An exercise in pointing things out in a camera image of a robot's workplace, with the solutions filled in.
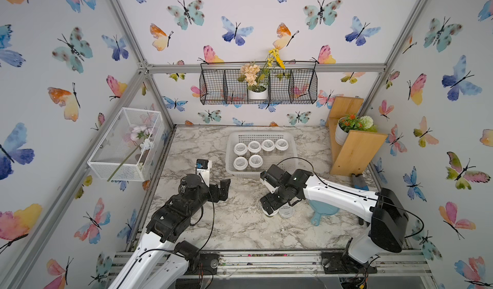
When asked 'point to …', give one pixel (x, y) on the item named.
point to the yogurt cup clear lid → (286, 210)
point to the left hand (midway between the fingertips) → (220, 177)
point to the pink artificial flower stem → (142, 136)
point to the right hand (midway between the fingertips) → (272, 200)
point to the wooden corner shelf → (359, 153)
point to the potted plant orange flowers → (353, 122)
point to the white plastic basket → (248, 153)
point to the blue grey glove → (359, 182)
